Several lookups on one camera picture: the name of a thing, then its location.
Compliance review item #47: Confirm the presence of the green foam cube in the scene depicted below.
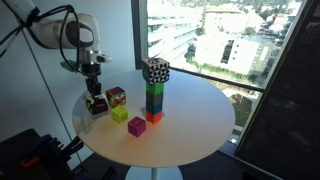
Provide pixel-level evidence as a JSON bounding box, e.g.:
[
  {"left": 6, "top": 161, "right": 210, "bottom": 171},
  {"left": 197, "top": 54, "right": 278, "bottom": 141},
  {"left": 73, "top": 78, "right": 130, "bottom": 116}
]
[{"left": 145, "top": 81, "right": 165, "bottom": 96}]

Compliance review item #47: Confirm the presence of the green circuit board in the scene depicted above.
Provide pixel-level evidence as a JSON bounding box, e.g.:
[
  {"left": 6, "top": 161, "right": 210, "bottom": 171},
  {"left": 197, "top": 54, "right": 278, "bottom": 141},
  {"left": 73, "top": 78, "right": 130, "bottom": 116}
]
[{"left": 59, "top": 60, "right": 81, "bottom": 73}]

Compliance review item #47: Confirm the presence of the orange foam cube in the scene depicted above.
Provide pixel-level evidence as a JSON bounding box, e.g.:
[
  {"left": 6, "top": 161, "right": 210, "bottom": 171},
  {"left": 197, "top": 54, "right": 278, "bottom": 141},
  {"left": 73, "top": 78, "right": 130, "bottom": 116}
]
[{"left": 145, "top": 110, "right": 164, "bottom": 125}]

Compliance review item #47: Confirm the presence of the white table pedestal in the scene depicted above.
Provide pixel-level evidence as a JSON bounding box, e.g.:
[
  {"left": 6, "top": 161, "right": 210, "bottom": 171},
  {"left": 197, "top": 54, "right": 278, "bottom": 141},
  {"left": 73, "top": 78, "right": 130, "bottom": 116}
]
[{"left": 124, "top": 165, "right": 184, "bottom": 180}]

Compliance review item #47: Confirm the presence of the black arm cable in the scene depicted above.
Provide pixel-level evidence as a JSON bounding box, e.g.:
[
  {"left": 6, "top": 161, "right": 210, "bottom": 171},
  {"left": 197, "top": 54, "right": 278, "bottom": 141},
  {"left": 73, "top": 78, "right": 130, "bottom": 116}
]
[{"left": 0, "top": 4, "right": 83, "bottom": 74}]

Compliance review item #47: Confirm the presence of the grey foam cube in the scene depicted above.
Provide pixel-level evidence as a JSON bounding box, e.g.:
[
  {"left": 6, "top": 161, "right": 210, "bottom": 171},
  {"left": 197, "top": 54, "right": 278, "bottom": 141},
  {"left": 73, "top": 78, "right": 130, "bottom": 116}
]
[{"left": 145, "top": 92, "right": 165, "bottom": 107}]

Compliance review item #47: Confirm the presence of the large white building outside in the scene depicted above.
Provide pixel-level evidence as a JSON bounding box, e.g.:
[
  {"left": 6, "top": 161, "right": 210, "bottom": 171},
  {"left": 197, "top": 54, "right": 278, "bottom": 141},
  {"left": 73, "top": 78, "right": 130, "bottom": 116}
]
[{"left": 194, "top": 32, "right": 278, "bottom": 76}]

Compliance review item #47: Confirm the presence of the magenta foam cube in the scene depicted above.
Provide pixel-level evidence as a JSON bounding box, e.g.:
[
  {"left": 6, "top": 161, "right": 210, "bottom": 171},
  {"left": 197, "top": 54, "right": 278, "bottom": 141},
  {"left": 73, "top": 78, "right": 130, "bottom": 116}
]
[{"left": 127, "top": 115, "right": 147, "bottom": 138}]

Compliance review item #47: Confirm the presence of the lime foam cube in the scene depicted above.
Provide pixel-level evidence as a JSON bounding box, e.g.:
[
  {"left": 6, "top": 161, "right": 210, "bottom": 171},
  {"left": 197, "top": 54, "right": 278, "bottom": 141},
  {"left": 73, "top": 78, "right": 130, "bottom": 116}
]
[{"left": 110, "top": 105, "right": 129, "bottom": 125}]

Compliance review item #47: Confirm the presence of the orange purple fabric cube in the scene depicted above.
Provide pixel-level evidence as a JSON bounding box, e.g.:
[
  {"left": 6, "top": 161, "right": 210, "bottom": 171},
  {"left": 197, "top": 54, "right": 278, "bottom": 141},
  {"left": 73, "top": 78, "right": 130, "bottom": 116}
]
[{"left": 105, "top": 86, "right": 128, "bottom": 108}]

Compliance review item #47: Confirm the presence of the black white triangle cube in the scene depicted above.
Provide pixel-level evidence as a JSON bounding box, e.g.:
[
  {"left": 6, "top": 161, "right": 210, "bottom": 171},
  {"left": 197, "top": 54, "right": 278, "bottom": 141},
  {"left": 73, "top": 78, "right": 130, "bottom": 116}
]
[{"left": 141, "top": 57, "right": 171, "bottom": 86}]

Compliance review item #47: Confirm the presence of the red handle piece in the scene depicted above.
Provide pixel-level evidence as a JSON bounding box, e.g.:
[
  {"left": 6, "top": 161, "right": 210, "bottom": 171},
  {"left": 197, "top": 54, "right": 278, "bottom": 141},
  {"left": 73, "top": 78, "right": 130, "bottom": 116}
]
[{"left": 21, "top": 156, "right": 41, "bottom": 169}]

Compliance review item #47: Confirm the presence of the black equipment pile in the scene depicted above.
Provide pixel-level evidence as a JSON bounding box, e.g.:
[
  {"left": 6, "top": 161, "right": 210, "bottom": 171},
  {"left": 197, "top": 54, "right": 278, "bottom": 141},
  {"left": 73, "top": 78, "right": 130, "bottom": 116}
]
[{"left": 0, "top": 128, "right": 118, "bottom": 180}]

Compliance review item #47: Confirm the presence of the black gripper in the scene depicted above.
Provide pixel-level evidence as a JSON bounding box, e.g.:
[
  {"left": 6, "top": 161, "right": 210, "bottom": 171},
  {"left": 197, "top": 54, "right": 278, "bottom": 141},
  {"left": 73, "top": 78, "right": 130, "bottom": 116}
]
[{"left": 80, "top": 62, "right": 103, "bottom": 101}]

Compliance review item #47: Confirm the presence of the zebra print fabric cube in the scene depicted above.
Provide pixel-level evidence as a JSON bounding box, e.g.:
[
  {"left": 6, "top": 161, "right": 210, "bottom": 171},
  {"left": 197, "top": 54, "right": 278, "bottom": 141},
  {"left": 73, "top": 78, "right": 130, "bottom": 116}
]
[{"left": 85, "top": 94, "right": 110, "bottom": 116}]

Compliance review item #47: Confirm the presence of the curved balcony building outside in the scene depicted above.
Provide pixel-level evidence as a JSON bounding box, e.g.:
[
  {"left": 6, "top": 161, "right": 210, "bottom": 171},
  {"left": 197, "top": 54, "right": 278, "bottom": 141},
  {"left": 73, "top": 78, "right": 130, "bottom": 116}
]
[{"left": 147, "top": 6, "right": 201, "bottom": 58}]

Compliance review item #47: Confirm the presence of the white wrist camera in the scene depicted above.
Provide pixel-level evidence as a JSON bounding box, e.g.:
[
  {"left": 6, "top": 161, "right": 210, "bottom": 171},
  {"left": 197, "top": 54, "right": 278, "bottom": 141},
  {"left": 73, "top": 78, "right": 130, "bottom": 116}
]
[{"left": 87, "top": 49, "right": 113, "bottom": 64}]

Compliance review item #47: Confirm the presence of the thin grey wall cable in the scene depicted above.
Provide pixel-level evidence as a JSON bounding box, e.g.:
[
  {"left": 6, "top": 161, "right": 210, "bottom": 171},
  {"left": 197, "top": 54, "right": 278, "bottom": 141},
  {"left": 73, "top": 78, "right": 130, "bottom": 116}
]
[{"left": 23, "top": 39, "right": 83, "bottom": 163}]

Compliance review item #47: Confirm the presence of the dark side panel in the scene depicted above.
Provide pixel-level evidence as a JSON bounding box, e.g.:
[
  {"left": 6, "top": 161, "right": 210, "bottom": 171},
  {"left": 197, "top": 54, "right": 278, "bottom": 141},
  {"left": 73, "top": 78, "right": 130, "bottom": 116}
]
[{"left": 234, "top": 0, "right": 320, "bottom": 180}]

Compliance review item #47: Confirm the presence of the blue foam cube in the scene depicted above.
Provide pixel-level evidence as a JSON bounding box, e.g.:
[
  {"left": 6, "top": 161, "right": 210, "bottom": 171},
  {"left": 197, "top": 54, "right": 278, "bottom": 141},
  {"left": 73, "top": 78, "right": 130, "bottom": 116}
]
[{"left": 145, "top": 102, "right": 164, "bottom": 116}]

